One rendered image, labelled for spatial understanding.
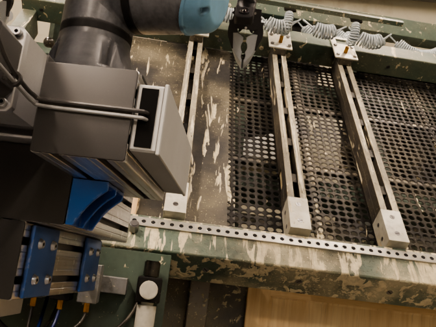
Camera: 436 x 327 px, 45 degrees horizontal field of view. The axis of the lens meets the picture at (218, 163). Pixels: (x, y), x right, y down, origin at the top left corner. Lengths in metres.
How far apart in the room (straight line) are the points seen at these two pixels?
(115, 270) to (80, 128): 0.93
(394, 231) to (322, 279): 0.28
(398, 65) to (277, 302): 1.30
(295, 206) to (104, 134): 1.12
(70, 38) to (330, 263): 0.94
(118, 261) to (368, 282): 0.67
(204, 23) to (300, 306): 1.09
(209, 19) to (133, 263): 0.76
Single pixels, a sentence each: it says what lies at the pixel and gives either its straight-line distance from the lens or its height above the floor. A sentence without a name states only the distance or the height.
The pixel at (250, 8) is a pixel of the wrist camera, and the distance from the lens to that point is 1.33.
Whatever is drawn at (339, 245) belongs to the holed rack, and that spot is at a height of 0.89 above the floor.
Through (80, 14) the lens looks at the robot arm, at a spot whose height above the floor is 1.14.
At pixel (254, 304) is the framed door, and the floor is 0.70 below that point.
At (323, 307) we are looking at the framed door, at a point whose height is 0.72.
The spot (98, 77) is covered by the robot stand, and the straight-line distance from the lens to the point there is 0.52.
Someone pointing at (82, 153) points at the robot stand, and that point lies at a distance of 0.50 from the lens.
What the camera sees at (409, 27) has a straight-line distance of 3.06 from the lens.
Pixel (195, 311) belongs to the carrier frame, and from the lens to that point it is 1.62.
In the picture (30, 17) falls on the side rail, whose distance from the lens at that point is 2.40.
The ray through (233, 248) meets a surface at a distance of 1.43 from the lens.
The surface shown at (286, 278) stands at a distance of 1.47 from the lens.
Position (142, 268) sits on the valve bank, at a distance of 1.40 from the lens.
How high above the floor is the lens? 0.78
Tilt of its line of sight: 11 degrees up
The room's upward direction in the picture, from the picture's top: 7 degrees clockwise
